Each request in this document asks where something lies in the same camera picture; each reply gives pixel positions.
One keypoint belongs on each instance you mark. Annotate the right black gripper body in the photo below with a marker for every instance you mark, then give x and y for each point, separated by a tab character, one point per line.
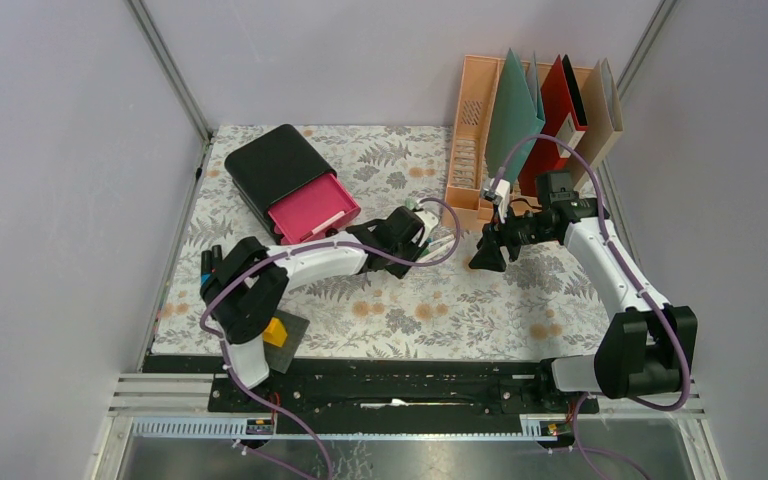
522	230

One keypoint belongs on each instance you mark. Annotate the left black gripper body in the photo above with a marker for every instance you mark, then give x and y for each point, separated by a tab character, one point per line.
411	251

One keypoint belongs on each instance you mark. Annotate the black pink drawer box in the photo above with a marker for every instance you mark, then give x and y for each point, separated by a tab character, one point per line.
289	185

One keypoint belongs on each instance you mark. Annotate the teal folder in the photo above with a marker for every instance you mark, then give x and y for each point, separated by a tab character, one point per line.
518	111

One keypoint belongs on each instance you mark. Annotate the red folder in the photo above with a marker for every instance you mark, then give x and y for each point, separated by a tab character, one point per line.
557	99

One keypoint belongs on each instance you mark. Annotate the beige folder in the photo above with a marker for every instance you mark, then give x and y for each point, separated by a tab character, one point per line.
599	99

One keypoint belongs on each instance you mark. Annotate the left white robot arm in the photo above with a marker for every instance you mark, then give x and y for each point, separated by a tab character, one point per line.
244	288

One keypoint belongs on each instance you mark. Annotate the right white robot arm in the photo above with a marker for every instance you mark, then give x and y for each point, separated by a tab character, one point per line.
649	344

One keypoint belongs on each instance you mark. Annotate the teal capped white marker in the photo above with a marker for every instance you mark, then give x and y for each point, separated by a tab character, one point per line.
441	245

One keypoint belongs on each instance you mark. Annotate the floral table mat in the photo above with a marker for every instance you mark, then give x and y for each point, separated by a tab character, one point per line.
542	306

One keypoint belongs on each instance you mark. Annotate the peach plastic file organizer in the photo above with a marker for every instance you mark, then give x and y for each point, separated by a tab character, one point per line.
467	169

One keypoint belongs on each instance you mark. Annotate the yellow tipped white marker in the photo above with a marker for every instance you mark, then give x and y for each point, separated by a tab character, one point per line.
323	226

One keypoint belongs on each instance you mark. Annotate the yellow toy block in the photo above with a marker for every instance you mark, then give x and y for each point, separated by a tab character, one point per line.
275	334

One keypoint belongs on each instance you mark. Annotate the orange highlighter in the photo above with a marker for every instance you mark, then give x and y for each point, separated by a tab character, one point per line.
216	256

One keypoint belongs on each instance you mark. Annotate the blue highlighter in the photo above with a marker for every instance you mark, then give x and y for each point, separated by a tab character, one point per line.
206	265

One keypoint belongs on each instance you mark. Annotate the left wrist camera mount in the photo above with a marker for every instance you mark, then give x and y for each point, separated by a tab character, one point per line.
430	221

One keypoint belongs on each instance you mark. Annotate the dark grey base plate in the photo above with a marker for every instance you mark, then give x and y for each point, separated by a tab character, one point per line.
279	359

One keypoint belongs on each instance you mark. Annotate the black mounting rail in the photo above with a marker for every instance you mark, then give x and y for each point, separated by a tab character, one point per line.
385	396

